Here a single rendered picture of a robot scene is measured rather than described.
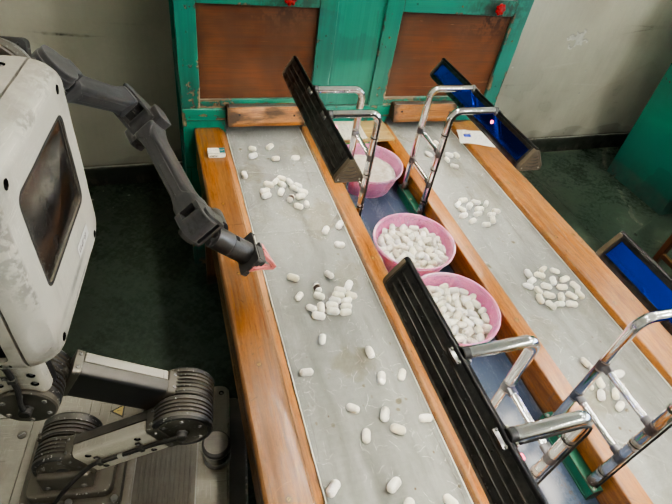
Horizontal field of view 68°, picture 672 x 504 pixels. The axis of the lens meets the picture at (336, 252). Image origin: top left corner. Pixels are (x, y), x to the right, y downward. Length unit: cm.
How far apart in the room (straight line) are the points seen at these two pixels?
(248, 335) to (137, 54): 177
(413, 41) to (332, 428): 150
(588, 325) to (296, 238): 90
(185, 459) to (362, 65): 150
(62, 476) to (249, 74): 139
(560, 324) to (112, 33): 222
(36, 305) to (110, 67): 210
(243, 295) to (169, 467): 47
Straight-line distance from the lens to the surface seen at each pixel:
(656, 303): 128
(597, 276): 178
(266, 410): 116
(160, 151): 131
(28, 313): 73
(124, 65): 274
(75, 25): 268
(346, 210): 166
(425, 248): 164
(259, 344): 125
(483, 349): 90
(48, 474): 136
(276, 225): 160
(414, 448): 120
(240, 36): 192
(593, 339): 161
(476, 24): 223
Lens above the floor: 178
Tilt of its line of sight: 43 degrees down
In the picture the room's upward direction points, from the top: 10 degrees clockwise
